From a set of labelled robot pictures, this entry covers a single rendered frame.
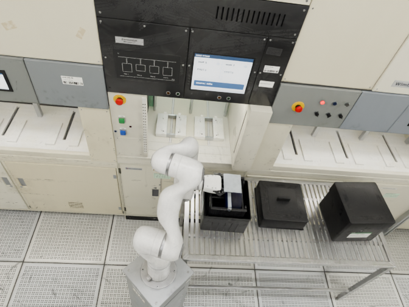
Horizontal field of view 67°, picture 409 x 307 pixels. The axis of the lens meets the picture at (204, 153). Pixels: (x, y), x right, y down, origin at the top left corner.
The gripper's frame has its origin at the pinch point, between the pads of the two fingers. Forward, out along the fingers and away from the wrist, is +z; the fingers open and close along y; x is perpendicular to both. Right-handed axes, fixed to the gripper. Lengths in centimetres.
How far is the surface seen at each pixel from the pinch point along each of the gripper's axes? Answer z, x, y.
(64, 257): -111, -106, 8
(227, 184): -2.0, 2.5, 1.2
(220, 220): -3.0, -15.6, 13.9
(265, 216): 25.5, -19.9, 6.9
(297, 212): 46, -20, 3
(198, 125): -18, -16, -61
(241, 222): 9.7, -16.7, 13.8
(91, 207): -96, -87, -27
